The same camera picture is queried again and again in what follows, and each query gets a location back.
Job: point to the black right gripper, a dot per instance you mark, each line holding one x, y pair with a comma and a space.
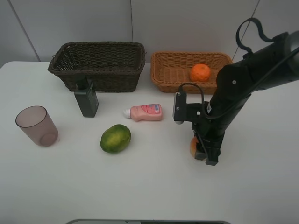
211, 120

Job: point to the red yellow peach fruit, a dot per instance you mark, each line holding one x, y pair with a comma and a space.
193, 146

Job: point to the pink lotion bottle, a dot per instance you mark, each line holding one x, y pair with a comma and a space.
149, 112

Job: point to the orange tangerine fruit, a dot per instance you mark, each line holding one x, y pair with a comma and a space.
200, 73

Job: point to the green mango fruit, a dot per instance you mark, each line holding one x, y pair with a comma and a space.
115, 139

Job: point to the translucent purple plastic cup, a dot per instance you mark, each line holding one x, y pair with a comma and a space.
37, 124

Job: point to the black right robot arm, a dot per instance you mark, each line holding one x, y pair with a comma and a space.
274, 65

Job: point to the light brown wicker basket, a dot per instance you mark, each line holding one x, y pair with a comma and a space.
171, 69

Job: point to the dark brown wicker basket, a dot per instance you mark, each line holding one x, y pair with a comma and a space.
111, 66

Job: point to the dark green rectangular bottle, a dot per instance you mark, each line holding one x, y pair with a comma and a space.
86, 96

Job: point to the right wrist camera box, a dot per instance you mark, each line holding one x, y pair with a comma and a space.
179, 107

